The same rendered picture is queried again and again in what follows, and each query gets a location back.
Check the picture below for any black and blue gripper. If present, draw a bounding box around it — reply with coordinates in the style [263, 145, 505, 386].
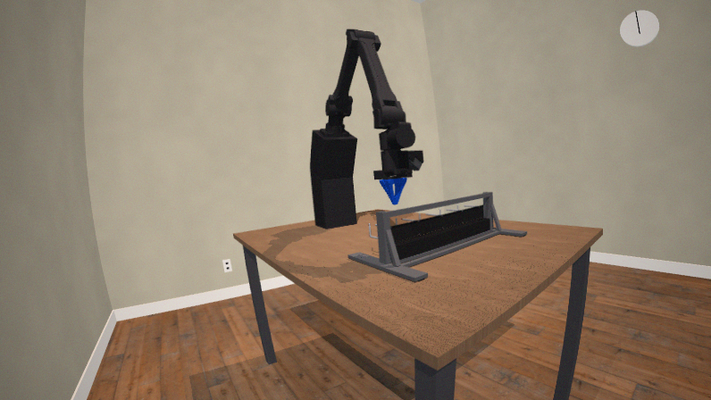
[373, 149, 413, 204]

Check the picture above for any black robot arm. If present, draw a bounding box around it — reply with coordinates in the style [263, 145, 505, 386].
[320, 29, 423, 171]

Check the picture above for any grey metal rack with black patch panel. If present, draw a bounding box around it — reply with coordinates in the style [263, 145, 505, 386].
[351, 192, 527, 282]

